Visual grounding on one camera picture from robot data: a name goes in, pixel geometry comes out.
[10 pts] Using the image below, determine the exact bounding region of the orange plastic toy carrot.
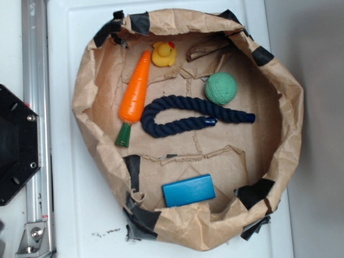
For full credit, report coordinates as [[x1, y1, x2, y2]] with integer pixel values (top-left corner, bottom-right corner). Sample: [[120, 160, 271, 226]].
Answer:
[[114, 51, 151, 148]]

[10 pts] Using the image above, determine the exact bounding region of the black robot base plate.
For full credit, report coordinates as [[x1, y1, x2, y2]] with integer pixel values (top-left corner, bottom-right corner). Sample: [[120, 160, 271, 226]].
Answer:
[[1, 85, 40, 206]]

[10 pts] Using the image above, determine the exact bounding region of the green foam ball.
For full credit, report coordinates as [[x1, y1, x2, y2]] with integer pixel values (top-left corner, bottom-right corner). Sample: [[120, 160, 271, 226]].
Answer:
[[205, 72, 238, 105]]

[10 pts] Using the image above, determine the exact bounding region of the brown paper bag bin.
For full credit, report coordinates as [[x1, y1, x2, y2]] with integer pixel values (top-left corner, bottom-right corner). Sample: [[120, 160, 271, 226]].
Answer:
[[72, 9, 304, 251]]

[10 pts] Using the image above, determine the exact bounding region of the metal corner bracket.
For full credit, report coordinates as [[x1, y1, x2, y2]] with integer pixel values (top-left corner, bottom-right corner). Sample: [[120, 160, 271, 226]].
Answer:
[[15, 221, 55, 257]]

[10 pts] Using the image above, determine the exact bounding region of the dark blue rope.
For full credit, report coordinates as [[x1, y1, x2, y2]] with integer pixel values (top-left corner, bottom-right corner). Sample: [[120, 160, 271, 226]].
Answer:
[[140, 95, 256, 139]]

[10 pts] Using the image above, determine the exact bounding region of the blue rectangular block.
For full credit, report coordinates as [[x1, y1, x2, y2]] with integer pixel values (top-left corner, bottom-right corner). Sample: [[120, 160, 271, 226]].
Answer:
[[162, 174, 216, 207]]

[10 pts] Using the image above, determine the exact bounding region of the yellow rubber duck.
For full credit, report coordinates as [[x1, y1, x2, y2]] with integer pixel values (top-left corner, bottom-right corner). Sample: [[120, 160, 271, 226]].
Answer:
[[152, 41, 177, 67]]

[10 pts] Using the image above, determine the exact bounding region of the aluminium rail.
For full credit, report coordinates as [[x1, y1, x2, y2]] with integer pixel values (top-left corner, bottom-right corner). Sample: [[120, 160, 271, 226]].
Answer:
[[21, 1, 54, 223]]

